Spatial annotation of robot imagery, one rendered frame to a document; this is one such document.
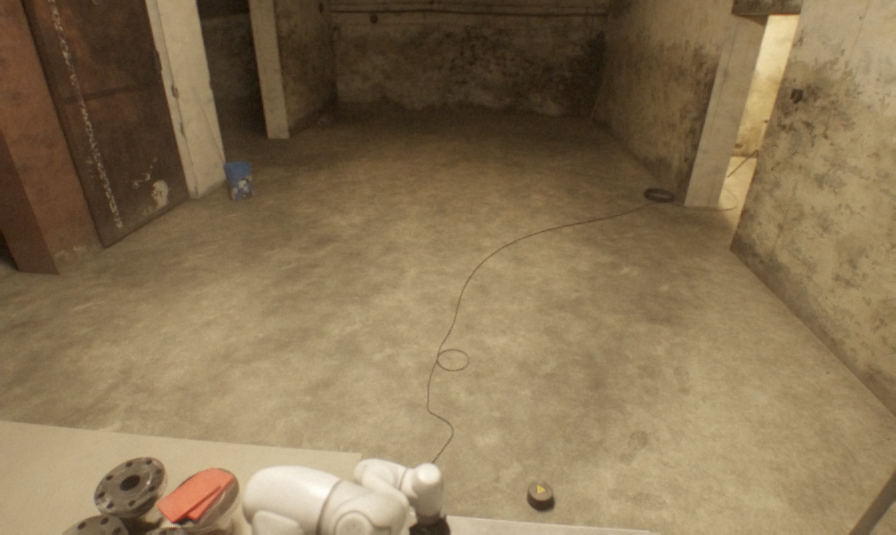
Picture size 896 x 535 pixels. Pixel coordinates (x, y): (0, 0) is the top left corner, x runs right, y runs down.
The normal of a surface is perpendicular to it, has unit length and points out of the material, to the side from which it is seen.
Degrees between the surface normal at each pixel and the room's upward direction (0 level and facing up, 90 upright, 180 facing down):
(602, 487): 0
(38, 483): 0
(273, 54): 90
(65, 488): 0
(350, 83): 90
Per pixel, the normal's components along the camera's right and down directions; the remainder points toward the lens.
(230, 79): -0.09, 0.46
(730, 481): 0.02, -0.89
